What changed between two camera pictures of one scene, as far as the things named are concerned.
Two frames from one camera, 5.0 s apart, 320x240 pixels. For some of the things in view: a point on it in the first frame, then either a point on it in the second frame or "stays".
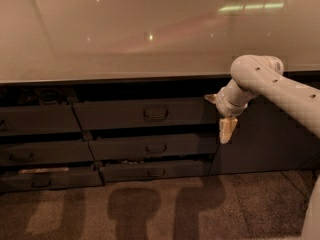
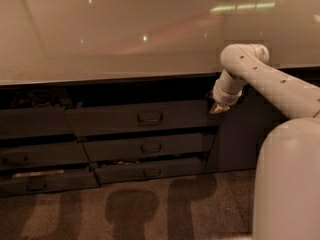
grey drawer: x=126 y=170 stays
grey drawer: x=154 y=145 stays
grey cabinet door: x=266 y=140 stays
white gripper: x=224 y=107 → x=226 y=96
